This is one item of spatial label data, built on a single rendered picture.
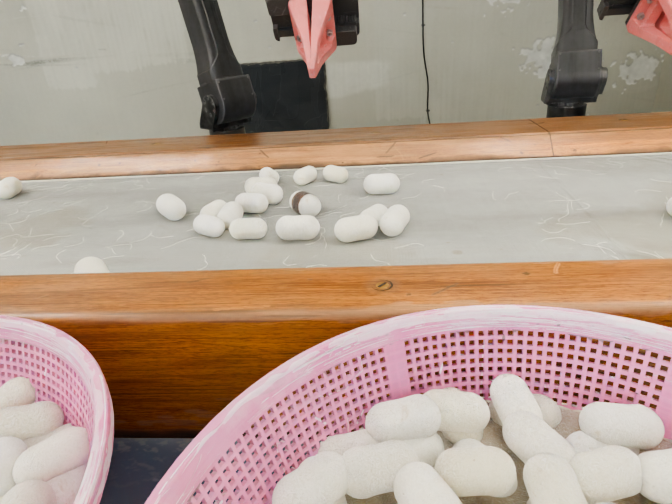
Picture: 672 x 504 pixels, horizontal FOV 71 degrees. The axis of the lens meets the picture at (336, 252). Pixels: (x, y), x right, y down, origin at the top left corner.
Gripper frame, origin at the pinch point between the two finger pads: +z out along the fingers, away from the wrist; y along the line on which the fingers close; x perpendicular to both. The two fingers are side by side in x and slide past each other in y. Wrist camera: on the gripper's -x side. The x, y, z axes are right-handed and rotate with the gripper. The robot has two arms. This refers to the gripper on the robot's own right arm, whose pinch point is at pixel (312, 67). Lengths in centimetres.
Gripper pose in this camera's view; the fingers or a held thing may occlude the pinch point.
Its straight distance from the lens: 54.3
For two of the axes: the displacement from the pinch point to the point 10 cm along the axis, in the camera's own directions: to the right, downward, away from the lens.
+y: 10.0, -0.3, -0.9
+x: 0.9, 4.0, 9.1
